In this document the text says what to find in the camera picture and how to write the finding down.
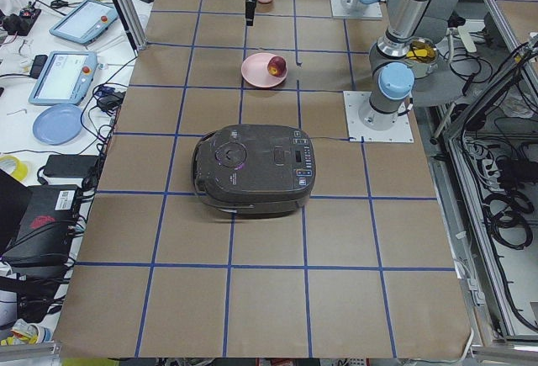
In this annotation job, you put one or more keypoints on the far teach pendant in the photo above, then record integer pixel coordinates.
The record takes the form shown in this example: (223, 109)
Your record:
(85, 23)

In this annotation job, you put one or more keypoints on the near teach pendant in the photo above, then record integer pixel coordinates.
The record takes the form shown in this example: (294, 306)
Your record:
(65, 78)

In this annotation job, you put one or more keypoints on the pink plate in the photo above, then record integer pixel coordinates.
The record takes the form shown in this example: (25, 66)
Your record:
(253, 70)

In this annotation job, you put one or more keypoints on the red apple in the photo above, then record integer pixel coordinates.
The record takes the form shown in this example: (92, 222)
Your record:
(277, 66)

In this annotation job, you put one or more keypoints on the dark grey rice cooker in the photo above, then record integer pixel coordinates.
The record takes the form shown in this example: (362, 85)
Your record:
(254, 169)

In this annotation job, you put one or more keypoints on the blue plate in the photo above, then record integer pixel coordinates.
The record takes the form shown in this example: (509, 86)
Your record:
(58, 124)

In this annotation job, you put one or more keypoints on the yellow tape roll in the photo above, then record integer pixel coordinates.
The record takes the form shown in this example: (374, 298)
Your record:
(14, 167)

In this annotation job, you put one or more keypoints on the grey office chair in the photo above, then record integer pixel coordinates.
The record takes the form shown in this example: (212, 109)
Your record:
(434, 83)

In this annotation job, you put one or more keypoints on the black power brick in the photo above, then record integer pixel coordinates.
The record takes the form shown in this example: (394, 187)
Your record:
(69, 166)

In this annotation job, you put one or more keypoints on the black computer box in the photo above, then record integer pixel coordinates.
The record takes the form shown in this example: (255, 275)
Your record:
(47, 228)

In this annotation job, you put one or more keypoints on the teach pendant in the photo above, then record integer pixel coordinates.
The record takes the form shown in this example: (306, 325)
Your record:
(85, 23)
(65, 78)

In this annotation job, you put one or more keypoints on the aluminium frame post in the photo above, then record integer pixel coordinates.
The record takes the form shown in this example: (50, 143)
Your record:
(131, 23)

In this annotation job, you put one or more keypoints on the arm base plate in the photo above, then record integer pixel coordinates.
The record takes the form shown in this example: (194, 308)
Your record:
(364, 124)
(356, 9)

